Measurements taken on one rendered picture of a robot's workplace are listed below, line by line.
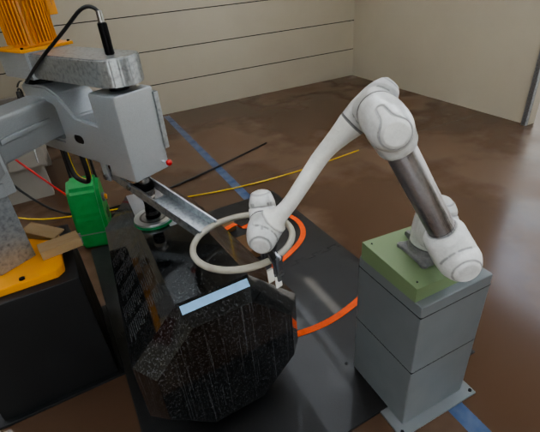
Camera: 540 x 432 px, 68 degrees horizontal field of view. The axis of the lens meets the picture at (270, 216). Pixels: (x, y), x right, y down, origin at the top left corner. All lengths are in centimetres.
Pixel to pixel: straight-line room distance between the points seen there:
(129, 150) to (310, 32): 628
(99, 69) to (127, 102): 17
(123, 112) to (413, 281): 144
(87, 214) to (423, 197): 289
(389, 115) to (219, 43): 615
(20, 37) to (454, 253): 223
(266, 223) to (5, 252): 143
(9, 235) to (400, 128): 188
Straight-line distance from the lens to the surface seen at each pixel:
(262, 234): 135
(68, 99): 239
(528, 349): 286
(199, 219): 208
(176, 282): 185
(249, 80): 752
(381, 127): 120
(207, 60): 719
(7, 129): 233
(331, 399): 236
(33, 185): 503
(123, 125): 198
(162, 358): 183
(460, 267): 155
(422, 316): 176
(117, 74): 194
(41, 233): 259
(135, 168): 205
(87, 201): 369
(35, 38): 252
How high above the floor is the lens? 198
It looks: 32 degrees down
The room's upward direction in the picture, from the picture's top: 5 degrees counter-clockwise
